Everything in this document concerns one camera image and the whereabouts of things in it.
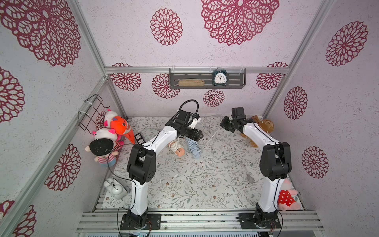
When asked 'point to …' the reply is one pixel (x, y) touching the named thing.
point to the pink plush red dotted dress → (285, 200)
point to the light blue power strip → (194, 147)
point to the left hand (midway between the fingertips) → (197, 134)
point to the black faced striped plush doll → (104, 146)
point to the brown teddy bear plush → (266, 125)
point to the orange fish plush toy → (120, 126)
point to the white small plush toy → (118, 190)
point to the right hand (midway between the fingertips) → (219, 121)
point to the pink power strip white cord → (176, 147)
